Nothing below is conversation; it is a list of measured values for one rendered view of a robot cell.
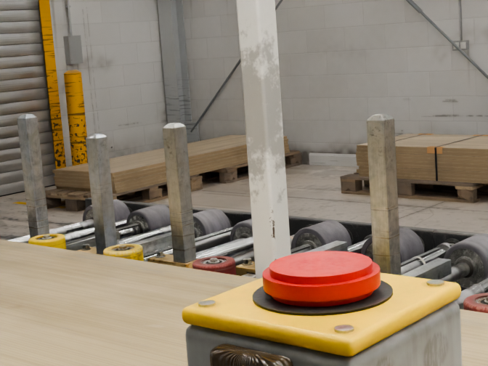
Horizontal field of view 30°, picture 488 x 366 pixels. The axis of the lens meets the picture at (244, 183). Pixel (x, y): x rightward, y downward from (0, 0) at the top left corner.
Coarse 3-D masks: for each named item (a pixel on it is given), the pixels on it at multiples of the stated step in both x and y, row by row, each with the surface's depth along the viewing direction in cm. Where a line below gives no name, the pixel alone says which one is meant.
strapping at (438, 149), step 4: (416, 136) 764; (396, 140) 744; (460, 140) 715; (428, 148) 691; (432, 148) 689; (436, 148) 686; (440, 148) 684; (428, 152) 691; (432, 152) 689; (436, 152) 687; (440, 152) 685; (436, 156) 687; (436, 160) 688; (436, 164) 688; (436, 168) 689; (436, 172) 689; (436, 176) 690; (436, 180) 691
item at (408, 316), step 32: (256, 288) 32; (384, 288) 31; (416, 288) 31; (448, 288) 31; (192, 320) 30; (224, 320) 30; (256, 320) 29; (288, 320) 29; (320, 320) 28; (352, 320) 28; (384, 320) 28; (416, 320) 29; (448, 320) 31; (192, 352) 31; (288, 352) 28; (320, 352) 27; (352, 352) 27; (384, 352) 28; (416, 352) 29; (448, 352) 31
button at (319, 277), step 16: (288, 256) 32; (304, 256) 32; (320, 256) 32; (336, 256) 32; (352, 256) 32; (272, 272) 30; (288, 272) 30; (304, 272) 30; (320, 272) 30; (336, 272) 30; (352, 272) 30; (368, 272) 30; (272, 288) 30; (288, 288) 30; (304, 288) 29; (320, 288) 29; (336, 288) 29; (352, 288) 29; (368, 288) 30; (304, 304) 30; (320, 304) 29; (336, 304) 29
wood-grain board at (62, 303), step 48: (0, 240) 204; (0, 288) 162; (48, 288) 160; (96, 288) 158; (144, 288) 155; (192, 288) 153; (0, 336) 134; (48, 336) 133; (96, 336) 131; (144, 336) 130; (480, 336) 120
